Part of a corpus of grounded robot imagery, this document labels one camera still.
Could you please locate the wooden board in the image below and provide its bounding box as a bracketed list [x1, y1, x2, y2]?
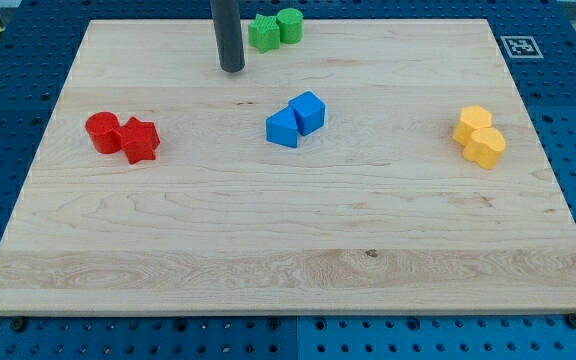
[0, 19, 576, 317]

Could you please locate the black bolt left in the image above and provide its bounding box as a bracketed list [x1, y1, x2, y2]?
[9, 317, 28, 333]

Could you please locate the red cylinder block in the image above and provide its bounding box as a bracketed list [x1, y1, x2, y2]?
[85, 112, 120, 154]

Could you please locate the black bolt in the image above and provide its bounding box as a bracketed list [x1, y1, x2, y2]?
[9, 317, 28, 333]
[565, 313, 576, 329]

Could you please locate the blue cube block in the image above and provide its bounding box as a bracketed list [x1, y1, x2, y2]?
[288, 91, 326, 136]

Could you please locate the black bolt right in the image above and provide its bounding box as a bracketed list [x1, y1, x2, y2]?
[565, 313, 576, 329]

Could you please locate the yellow hexagon block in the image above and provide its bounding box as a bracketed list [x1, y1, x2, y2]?
[452, 105, 493, 146]

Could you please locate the yellow heart block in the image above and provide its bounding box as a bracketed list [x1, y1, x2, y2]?
[462, 127, 506, 170]

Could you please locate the blue wedge block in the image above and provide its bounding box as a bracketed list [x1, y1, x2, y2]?
[266, 107, 298, 148]

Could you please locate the red star block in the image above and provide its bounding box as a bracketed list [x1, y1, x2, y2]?
[114, 117, 160, 165]

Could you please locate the green cylinder block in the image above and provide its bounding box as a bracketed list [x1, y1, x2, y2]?
[276, 8, 304, 44]

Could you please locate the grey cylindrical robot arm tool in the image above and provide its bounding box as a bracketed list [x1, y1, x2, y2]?
[210, 0, 245, 73]

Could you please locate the white fiducial marker tag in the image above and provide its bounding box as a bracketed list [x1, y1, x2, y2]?
[500, 35, 543, 59]

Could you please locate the green star block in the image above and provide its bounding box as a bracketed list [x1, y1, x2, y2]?
[248, 14, 280, 53]

